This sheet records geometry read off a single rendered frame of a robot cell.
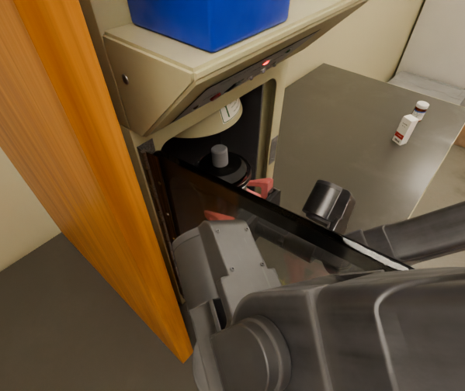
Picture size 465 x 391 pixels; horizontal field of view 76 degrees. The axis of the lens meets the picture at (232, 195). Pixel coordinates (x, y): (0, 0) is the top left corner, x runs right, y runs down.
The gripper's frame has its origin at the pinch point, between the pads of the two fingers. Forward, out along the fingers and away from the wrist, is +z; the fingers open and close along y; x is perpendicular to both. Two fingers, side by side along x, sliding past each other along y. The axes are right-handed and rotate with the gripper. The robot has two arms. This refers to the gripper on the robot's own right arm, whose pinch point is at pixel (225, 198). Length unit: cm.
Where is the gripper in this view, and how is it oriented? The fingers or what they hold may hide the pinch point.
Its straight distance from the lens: 57.0
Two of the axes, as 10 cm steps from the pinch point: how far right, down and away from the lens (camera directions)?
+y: -6.0, 5.8, -5.5
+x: 0.5, 7.2, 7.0
